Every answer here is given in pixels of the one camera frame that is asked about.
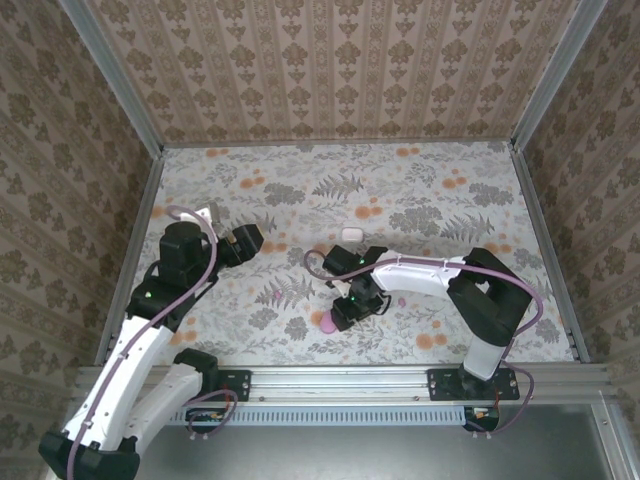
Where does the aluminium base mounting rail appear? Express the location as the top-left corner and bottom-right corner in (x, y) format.
(73, 364), (614, 404)

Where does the aluminium table side rail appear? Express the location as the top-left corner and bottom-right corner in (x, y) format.
(508, 144), (592, 364)
(94, 147), (166, 369)

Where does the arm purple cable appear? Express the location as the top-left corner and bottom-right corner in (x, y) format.
(303, 248), (546, 437)
(64, 204), (239, 480)

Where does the aluminium table end rail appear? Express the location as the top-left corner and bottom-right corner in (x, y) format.
(162, 139), (516, 150)

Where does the black cable junction box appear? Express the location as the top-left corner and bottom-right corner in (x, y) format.
(462, 405), (502, 434)
(185, 407), (227, 435)

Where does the white slotted cable duct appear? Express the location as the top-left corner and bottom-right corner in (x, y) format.
(91, 405), (474, 428)

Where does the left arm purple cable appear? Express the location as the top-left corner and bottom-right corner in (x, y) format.
(64, 204), (239, 480)

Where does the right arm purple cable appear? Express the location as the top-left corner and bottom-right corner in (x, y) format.
(303, 248), (546, 437)

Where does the floral patterned tablecloth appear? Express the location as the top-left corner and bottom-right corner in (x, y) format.
(110, 141), (576, 367)

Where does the grey metal sheet panel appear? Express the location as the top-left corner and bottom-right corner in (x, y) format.
(49, 402), (640, 480)

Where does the aluminium frame corner post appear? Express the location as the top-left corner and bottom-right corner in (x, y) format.
(58, 0), (165, 159)
(510, 0), (609, 151)

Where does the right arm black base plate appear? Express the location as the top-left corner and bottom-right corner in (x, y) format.
(427, 368), (521, 403)

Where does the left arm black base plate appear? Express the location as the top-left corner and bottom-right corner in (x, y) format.
(163, 368), (251, 403)

